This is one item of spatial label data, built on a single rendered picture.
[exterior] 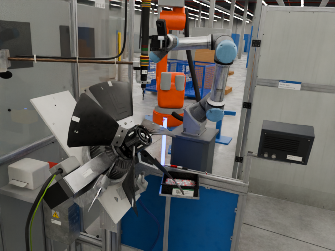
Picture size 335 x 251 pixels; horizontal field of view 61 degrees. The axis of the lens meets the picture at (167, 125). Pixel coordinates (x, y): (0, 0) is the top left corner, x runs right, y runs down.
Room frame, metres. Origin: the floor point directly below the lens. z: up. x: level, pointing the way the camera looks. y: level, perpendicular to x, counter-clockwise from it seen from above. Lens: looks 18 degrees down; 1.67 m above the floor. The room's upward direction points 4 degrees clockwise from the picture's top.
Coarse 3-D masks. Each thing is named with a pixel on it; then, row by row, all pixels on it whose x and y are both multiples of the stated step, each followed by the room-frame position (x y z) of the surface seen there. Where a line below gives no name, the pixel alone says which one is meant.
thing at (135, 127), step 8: (136, 128) 1.24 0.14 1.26; (144, 128) 1.30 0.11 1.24; (128, 136) 1.22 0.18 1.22; (136, 136) 1.20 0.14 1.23; (128, 144) 1.21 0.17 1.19; (136, 144) 1.20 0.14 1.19; (144, 144) 1.20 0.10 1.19; (120, 152) 1.21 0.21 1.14; (128, 152) 1.24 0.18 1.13; (136, 152) 1.23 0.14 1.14
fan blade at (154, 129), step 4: (144, 120) 1.60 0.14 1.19; (148, 120) 1.61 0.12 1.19; (144, 124) 1.54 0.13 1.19; (148, 124) 1.55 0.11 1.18; (152, 124) 1.57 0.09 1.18; (156, 124) 1.59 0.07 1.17; (148, 128) 1.46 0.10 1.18; (152, 128) 1.48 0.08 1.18; (156, 128) 1.49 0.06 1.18; (160, 128) 1.52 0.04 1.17; (164, 128) 1.56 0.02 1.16; (152, 132) 1.39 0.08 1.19; (156, 132) 1.42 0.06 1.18; (160, 132) 1.45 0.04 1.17; (164, 132) 1.48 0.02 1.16; (168, 132) 1.53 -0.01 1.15; (172, 136) 1.50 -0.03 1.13
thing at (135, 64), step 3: (135, 63) 1.33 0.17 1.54; (138, 63) 1.34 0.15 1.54; (135, 66) 1.33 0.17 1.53; (138, 66) 1.34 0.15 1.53; (135, 69) 1.33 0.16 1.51; (138, 69) 1.33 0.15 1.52; (138, 72) 1.34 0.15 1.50; (135, 75) 1.36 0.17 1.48; (138, 75) 1.34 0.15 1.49; (135, 78) 1.36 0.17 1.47; (138, 78) 1.34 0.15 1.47; (138, 81) 1.33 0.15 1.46; (141, 81) 1.33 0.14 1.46; (144, 81) 1.33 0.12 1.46; (147, 81) 1.33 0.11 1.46; (150, 81) 1.35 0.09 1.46
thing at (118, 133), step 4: (120, 128) 1.21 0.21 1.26; (124, 128) 1.22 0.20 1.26; (116, 132) 1.19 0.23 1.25; (120, 132) 1.21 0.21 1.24; (124, 132) 1.23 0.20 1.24; (116, 136) 1.20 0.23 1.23; (124, 136) 1.23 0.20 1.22; (116, 140) 1.20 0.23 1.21; (120, 140) 1.21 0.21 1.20; (112, 144) 1.18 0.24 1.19; (116, 144) 1.20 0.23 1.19; (120, 144) 1.21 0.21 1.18
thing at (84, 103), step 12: (84, 96) 1.11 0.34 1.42; (84, 108) 1.09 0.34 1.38; (96, 108) 1.13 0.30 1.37; (72, 120) 1.04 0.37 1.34; (84, 120) 1.08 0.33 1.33; (96, 120) 1.12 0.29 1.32; (108, 120) 1.16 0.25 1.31; (72, 132) 1.03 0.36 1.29; (84, 132) 1.07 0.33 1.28; (96, 132) 1.11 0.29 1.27; (108, 132) 1.16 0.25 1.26; (72, 144) 1.02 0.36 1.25; (84, 144) 1.07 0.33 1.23; (96, 144) 1.11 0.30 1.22; (108, 144) 1.16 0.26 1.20
